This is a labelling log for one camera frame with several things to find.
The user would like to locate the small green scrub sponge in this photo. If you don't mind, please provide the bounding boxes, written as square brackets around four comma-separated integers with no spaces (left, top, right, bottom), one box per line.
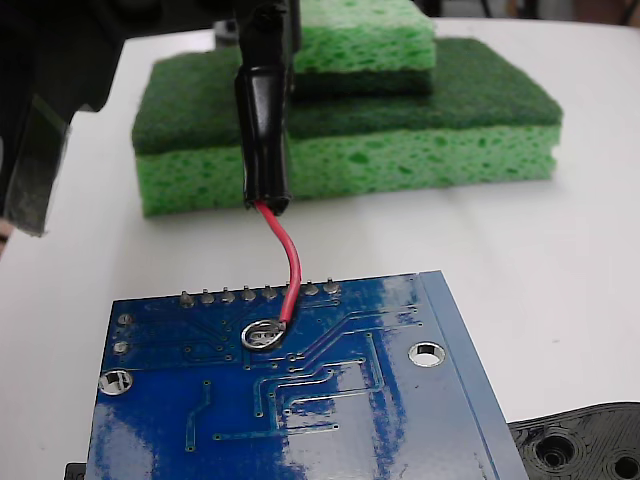
[291,0,437,99]

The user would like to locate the black probe with red wire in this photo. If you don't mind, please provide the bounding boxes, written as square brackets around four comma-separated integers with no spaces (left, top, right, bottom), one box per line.
[233,0,304,354]

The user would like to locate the black printed plastic bracket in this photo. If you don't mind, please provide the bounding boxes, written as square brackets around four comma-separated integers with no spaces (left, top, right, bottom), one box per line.
[63,399,640,480]

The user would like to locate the large green scrub sponge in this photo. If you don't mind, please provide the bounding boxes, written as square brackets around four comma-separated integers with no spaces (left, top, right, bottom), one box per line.
[130,37,565,217]

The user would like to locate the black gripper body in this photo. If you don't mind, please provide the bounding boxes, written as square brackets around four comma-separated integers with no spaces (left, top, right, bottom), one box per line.
[0,0,242,202]

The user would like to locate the blue printed circuit board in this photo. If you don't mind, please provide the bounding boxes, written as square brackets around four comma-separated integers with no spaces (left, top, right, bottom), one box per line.
[85,269,529,480]

